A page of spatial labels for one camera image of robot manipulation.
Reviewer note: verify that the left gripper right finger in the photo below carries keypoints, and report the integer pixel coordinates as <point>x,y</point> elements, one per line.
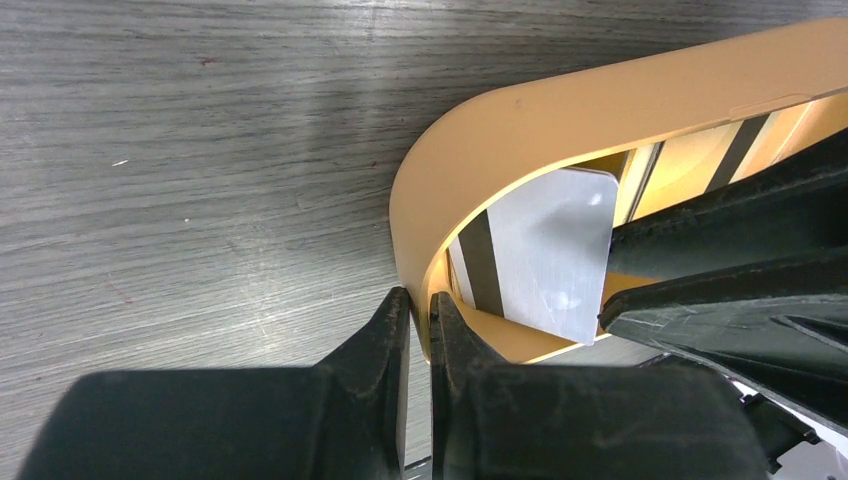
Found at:
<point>496,420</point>

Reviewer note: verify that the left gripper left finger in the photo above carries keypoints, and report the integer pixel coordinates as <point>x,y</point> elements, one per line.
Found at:
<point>341,418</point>

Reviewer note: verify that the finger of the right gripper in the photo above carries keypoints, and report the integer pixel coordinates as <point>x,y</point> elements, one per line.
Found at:
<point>778,326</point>
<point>794,207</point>

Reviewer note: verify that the striped card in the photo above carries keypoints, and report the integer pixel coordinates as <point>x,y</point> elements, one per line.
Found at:
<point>662,174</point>
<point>538,255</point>

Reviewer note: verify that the yellow oval tray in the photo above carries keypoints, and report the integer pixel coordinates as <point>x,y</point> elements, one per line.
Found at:
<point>493,143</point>

